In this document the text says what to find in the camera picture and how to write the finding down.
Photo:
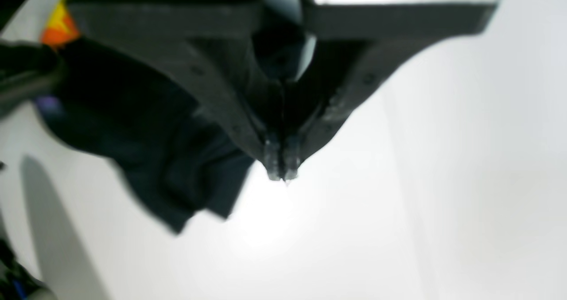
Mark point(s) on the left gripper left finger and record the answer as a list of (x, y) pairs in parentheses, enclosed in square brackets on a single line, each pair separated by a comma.
[(205, 46)]

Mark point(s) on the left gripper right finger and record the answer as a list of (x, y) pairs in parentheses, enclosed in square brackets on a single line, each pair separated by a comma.
[(358, 45)]

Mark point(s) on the black T-shirt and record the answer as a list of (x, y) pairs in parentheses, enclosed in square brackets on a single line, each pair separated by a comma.
[(175, 161)]

